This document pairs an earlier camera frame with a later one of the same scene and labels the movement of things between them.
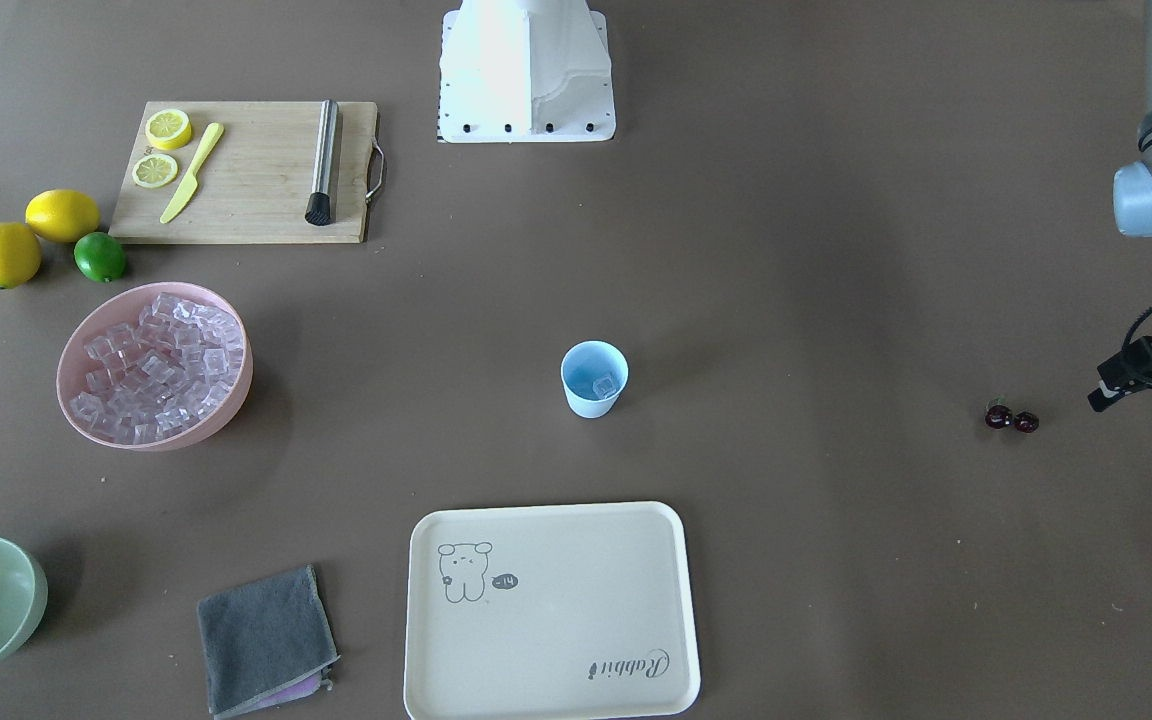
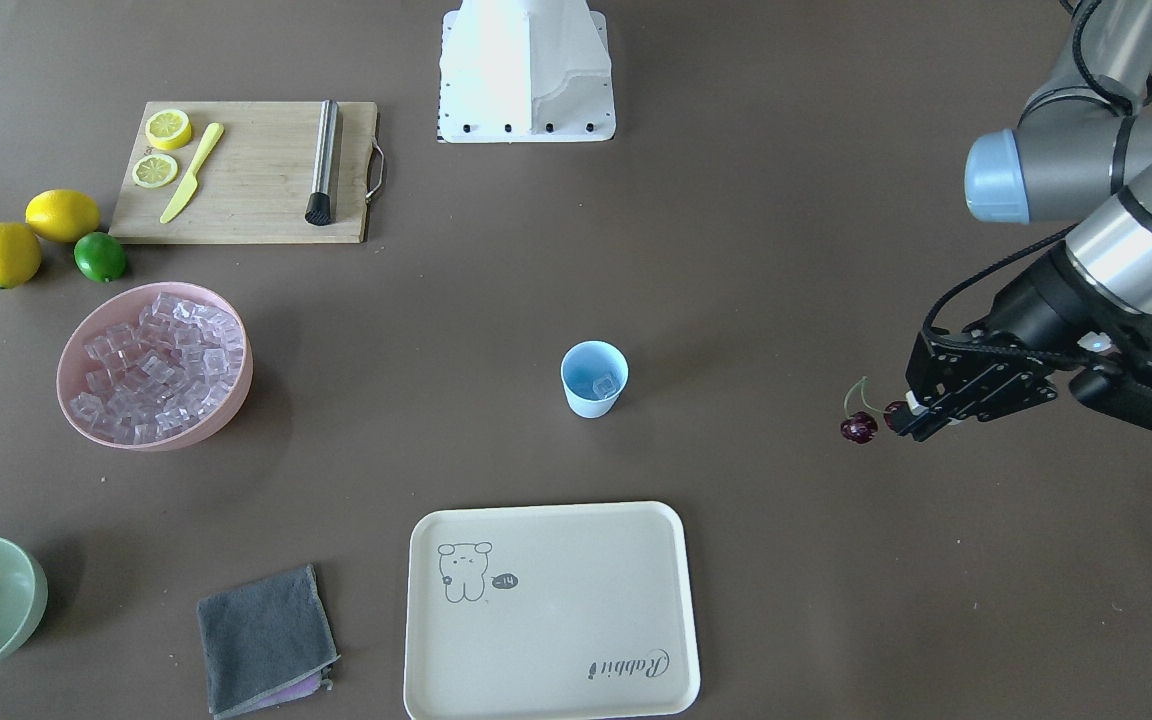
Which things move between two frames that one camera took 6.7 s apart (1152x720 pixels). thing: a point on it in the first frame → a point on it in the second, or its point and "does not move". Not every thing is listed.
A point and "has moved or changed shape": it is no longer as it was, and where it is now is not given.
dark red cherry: [998, 416] has moved or changed shape
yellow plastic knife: [189, 186] does not move
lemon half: [155, 171] does not move
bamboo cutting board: [247, 172] does not move
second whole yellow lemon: [6, 254] does not move
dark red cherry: [1026, 422] → [860, 427]
